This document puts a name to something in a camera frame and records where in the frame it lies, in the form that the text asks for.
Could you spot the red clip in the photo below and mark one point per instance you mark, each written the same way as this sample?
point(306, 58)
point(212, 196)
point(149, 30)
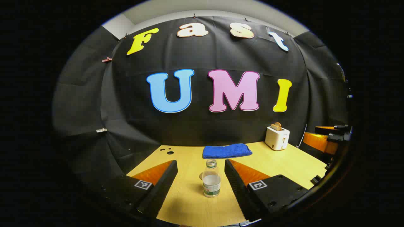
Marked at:
point(107, 59)

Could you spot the toast slice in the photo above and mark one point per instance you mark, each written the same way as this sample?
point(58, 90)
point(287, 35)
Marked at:
point(276, 126)

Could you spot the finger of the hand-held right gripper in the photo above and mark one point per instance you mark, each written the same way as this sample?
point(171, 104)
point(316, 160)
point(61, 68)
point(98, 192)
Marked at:
point(331, 128)
point(320, 143)

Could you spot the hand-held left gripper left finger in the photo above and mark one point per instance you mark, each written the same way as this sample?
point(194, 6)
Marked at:
point(164, 186)

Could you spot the white toaster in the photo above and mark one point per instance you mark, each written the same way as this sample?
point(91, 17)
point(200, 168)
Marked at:
point(276, 138)

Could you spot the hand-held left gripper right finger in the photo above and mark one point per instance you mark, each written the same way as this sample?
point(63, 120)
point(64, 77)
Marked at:
point(236, 186)

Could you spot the blue folded towel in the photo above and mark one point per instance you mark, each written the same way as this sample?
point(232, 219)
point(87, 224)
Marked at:
point(225, 150)

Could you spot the black backdrop cloth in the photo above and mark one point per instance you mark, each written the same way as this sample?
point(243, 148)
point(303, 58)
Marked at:
point(132, 104)

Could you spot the clear plastic water bottle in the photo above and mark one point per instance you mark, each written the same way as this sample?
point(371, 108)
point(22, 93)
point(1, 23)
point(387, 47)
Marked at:
point(211, 181)

